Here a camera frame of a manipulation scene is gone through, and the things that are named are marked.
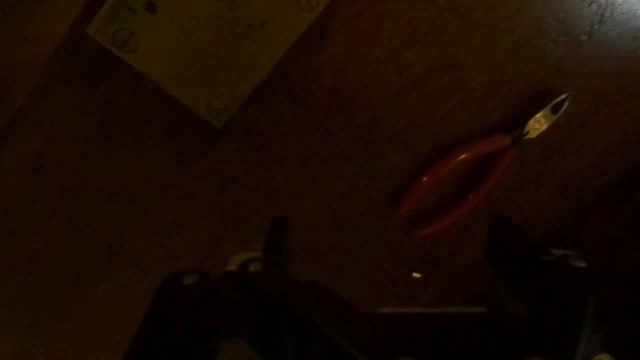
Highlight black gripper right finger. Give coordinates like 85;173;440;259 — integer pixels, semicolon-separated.
485;214;595;360

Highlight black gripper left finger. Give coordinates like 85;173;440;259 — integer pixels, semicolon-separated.
126;214;375;360

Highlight red handled pliers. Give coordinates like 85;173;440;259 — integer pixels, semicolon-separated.
394;90;573;239

